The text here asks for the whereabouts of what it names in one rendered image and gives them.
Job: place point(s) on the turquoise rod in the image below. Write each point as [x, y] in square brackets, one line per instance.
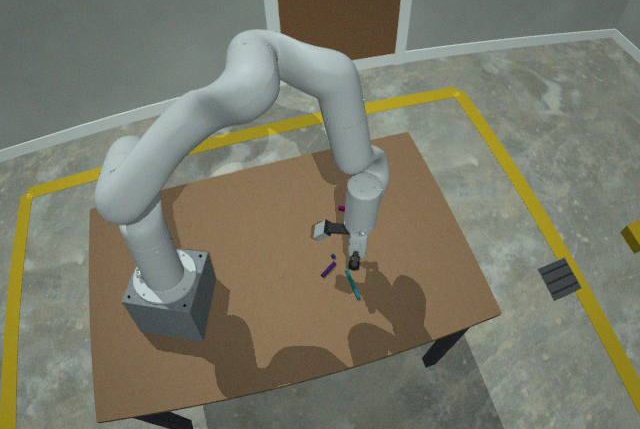
[352, 284]

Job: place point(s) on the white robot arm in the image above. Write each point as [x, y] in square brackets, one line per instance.
[247, 88]

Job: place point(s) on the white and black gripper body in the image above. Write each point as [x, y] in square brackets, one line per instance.
[357, 243]

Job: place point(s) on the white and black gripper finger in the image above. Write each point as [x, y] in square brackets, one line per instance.
[354, 263]

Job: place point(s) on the purple rod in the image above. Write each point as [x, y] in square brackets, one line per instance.
[328, 269]

